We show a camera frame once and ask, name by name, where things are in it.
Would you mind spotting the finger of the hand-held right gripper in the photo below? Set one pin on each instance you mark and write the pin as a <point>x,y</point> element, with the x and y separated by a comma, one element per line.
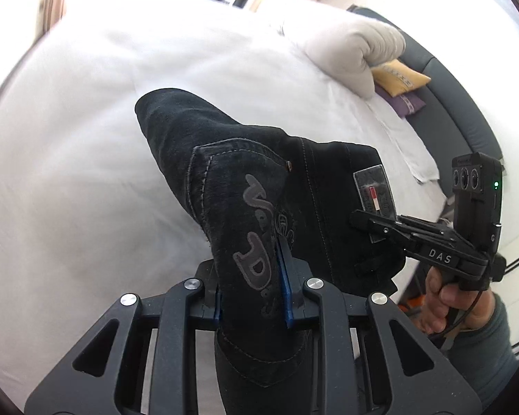
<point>389,224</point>
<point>385,235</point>

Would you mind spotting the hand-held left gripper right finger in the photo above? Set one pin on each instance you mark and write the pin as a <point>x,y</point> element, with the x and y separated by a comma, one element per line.
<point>286,287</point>

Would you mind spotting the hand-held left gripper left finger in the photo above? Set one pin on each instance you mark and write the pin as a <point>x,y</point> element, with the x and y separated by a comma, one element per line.
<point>217,309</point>

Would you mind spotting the black pants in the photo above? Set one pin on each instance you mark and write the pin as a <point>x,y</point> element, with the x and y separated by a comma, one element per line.
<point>242,173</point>

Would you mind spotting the person's right forearm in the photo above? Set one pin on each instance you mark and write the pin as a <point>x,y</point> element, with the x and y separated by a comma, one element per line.
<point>488,354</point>

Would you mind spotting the person's right hand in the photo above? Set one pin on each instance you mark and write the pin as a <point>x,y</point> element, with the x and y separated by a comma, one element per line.
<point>454,307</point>

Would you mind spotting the grey headboard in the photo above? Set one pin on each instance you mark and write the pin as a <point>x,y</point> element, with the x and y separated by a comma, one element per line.
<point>454,90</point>

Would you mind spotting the purple pillow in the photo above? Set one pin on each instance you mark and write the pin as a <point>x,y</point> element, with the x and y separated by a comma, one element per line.
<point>404,103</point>

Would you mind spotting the yellow pillow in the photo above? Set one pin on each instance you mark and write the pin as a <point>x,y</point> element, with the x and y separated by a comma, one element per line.
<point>400,77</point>

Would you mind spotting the white pillow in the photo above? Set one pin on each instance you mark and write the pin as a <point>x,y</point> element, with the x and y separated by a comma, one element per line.
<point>341,39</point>

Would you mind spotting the white bed duvet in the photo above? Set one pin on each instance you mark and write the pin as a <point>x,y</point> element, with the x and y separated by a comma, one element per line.
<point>91,160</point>

